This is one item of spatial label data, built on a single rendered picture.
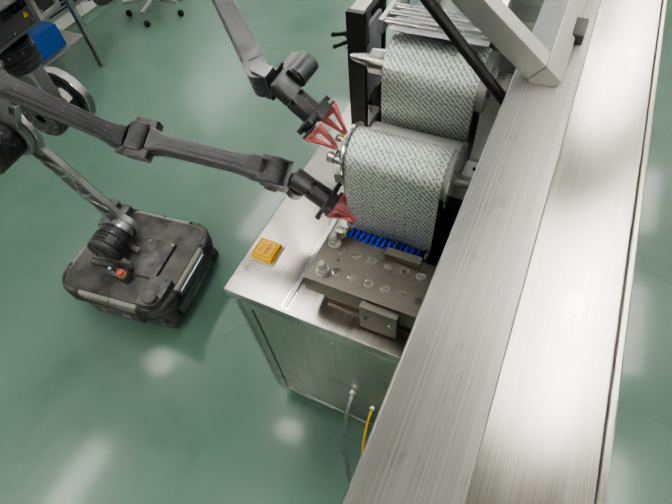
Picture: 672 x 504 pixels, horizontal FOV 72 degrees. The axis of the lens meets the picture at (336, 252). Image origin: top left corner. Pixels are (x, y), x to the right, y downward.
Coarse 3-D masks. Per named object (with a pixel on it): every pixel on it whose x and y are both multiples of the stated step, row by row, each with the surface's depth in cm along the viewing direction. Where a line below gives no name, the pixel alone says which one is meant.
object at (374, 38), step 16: (368, 0) 117; (384, 0) 123; (352, 16) 115; (368, 16) 125; (352, 32) 119; (368, 32) 121; (384, 32) 131; (352, 48) 122; (368, 48) 125; (384, 48) 135; (352, 64) 126; (352, 80) 130; (368, 80) 133; (352, 96) 135; (368, 96) 137; (352, 112) 140; (368, 112) 150
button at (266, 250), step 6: (264, 240) 140; (270, 240) 140; (258, 246) 139; (264, 246) 139; (270, 246) 139; (276, 246) 139; (252, 252) 138; (258, 252) 138; (264, 252) 138; (270, 252) 137; (276, 252) 138; (258, 258) 138; (264, 258) 136; (270, 258) 136; (270, 264) 137
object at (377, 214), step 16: (352, 192) 116; (368, 192) 113; (352, 208) 121; (368, 208) 118; (384, 208) 115; (400, 208) 112; (416, 208) 110; (352, 224) 126; (368, 224) 123; (384, 224) 120; (400, 224) 117; (416, 224) 115; (432, 224) 112; (400, 240) 123; (416, 240) 120
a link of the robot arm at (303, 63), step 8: (288, 56) 110; (296, 56) 109; (304, 56) 108; (312, 56) 108; (256, 64) 107; (264, 64) 107; (280, 64) 108; (288, 64) 109; (296, 64) 107; (304, 64) 107; (312, 64) 108; (256, 72) 106; (264, 72) 106; (272, 72) 107; (296, 72) 107; (304, 72) 107; (312, 72) 109; (264, 80) 107; (272, 80) 108; (304, 80) 108; (272, 96) 112
